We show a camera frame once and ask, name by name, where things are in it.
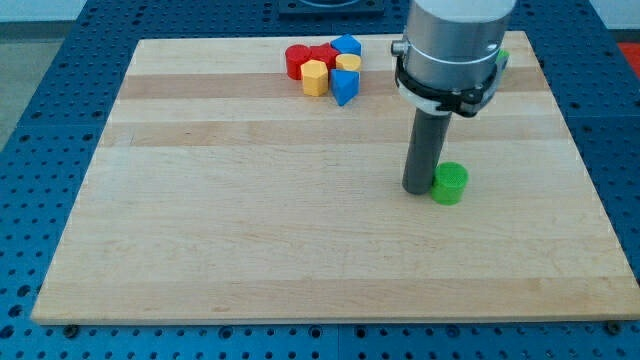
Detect green cylinder block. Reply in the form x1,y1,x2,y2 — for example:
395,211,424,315
431,162,469,205

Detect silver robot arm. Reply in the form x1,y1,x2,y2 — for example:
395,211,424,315
391,0,516,117

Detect green block behind arm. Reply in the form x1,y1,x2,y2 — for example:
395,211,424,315
496,49,510,68

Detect wooden board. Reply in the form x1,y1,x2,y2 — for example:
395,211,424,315
32,31,639,325

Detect blue triangle block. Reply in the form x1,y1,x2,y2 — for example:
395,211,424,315
330,69,360,106

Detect yellow hexagon block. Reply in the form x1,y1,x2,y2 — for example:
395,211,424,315
301,60,329,96

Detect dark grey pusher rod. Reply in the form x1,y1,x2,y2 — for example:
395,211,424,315
402,109,451,195

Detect yellow cylinder block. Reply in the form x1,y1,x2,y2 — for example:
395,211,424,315
335,53,362,72

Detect red star block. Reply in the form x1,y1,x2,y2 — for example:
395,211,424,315
310,43,340,70

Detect red cylinder block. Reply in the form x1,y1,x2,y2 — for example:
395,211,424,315
284,44,311,80

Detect blue cube block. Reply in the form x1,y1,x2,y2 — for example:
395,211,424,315
330,34,362,56

